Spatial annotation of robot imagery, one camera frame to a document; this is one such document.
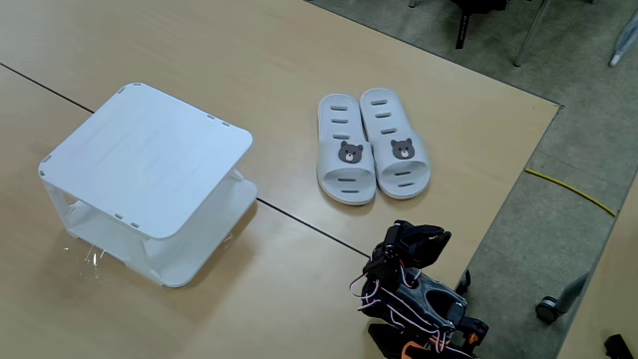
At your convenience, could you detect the white two-tier plastic box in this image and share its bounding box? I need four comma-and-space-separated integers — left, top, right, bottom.
38, 82, 259, 289

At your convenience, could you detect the black table caster wheel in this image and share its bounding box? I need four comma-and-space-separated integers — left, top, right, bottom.
454, 269, 473, 296

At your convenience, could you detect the black chair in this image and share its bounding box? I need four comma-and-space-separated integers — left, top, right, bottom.
450, 0, 509, 51

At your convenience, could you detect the small black object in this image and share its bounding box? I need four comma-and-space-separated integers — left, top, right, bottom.
603, 333, 635, 359

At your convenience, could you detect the white folded umbrella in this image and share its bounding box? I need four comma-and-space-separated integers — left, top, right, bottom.
608, 7, 638, 68

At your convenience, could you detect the yellow cable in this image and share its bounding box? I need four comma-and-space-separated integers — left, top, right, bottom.
523, 168, 618, 217

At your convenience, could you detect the chair leg with caster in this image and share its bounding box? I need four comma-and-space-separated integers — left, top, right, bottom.
535, 272, 590, 325

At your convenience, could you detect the white slipper with bear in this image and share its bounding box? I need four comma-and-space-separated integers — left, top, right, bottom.
359, 87, 432, 200
316, 93, 378, 206

